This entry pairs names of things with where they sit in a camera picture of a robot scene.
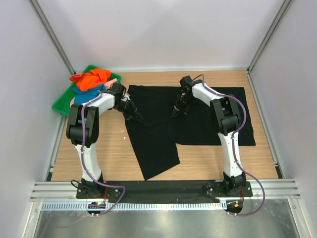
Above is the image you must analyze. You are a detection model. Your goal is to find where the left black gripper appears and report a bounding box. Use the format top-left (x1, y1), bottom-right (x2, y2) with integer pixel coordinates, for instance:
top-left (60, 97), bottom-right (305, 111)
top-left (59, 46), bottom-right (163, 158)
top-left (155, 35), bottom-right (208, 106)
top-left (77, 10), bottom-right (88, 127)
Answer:
top-left (113, 99), bottom-right (143, 122)

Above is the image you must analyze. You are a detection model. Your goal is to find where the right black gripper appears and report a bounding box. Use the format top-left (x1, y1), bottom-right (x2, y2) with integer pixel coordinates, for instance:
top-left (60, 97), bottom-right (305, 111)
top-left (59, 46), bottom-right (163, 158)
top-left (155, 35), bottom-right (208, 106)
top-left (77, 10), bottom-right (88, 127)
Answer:
top-left (172, 94), bottom-right (196, 119)

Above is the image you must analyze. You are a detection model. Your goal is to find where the black t shirt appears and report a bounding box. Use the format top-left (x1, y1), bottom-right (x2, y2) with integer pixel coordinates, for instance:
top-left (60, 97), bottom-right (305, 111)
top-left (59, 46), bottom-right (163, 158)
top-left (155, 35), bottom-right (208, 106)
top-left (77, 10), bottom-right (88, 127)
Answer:
top-left (124, 85), bottom-right (257, 181)

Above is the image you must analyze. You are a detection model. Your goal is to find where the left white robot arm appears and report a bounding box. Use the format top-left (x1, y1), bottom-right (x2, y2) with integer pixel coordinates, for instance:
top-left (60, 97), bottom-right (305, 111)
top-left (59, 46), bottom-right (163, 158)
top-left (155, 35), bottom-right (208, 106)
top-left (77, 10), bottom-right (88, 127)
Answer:
top-left (66, 93), bottom-right (144, 198)

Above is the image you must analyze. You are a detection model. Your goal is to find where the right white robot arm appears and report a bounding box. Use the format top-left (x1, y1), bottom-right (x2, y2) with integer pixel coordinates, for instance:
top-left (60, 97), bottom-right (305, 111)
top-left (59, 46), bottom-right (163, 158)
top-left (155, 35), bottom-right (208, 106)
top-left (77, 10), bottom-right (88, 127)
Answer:
top-left (172, 80), bottom-right (246, 196)

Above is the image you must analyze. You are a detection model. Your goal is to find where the pink t shirt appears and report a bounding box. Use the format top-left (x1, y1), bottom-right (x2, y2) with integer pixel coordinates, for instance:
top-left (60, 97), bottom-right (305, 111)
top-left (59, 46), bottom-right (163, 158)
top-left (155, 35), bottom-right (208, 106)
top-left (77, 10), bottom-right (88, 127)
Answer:
top-left (69, 78), bottom-right (117, 106)

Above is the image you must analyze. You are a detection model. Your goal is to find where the blue t shirt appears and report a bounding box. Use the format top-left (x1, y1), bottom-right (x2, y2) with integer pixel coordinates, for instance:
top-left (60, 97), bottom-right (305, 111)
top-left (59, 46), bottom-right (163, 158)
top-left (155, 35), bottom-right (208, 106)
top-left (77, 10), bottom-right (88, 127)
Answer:
top-left (73, 84), bottom-right (106, 104)

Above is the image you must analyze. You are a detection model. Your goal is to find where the orange t shirt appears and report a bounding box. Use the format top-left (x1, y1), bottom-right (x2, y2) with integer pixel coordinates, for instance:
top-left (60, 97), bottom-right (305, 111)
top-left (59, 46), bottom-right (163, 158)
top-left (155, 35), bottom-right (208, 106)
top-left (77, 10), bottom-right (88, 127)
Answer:
top-left (69, 68), bottom-right (111, 92)

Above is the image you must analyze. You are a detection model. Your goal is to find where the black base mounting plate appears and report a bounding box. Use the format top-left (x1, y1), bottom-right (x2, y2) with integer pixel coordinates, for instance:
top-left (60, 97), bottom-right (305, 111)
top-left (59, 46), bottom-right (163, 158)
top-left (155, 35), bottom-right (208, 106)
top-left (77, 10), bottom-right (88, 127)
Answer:
top-left (76, 180), bottom-right (253, 203)

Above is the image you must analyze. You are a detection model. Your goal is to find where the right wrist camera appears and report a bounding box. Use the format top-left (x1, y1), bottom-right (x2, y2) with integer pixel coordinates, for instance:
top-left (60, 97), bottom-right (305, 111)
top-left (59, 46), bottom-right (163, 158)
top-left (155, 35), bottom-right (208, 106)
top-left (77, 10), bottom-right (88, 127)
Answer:
top-left (179, 76), bottom-right (201, 94)

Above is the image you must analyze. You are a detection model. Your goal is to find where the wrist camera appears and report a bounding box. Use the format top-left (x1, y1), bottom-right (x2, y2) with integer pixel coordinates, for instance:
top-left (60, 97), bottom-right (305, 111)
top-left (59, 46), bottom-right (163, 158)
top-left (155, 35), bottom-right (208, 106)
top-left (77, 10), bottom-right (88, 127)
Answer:
top-left (107, 82), bottom-right (126, 99)
top-left (179, 76), bottom-right (201, 94)

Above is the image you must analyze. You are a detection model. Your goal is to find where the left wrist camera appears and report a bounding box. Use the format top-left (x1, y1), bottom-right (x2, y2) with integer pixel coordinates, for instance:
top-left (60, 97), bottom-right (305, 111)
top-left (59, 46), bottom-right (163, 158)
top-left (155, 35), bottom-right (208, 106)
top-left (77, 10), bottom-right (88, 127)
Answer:
top-left (107, 82), bottom-right (126, 99)

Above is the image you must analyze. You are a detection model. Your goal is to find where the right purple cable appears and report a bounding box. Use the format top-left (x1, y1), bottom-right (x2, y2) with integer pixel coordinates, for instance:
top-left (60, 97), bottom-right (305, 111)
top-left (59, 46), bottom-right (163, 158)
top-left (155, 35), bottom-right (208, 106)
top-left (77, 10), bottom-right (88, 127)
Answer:
top-left (192, 74), bottom-right (266, 218)

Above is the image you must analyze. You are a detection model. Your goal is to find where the left aluminium corner post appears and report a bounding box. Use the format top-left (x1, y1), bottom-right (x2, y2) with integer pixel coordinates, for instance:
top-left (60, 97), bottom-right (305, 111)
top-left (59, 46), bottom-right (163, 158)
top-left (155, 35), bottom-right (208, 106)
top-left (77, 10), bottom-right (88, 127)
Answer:
top-left (28, 0), bottom-right (76, 75)

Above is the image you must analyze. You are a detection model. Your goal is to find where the aluminium corner post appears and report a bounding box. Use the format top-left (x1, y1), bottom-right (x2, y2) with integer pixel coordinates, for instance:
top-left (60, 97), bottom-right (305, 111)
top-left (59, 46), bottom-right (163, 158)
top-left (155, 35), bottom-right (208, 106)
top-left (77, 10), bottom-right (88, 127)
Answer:
top-left (247, 0), bottom-right (293, 74)
top-left (28, 0), bottom-right (76, 75)

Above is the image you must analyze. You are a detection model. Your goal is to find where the slotted grey cable duct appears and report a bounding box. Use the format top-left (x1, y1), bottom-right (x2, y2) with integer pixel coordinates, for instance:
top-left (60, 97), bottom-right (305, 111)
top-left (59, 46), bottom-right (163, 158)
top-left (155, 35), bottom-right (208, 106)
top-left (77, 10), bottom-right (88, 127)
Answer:
top-left (41, 201), bottom-right (227, 212)

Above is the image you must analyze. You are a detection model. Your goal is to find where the right aluminium corner post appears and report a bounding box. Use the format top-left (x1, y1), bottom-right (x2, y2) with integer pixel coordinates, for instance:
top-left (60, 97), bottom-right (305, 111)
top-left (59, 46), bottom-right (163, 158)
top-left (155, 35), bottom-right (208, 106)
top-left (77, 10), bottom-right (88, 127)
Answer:
top-left (247, 0), bottom-right (293, 74)

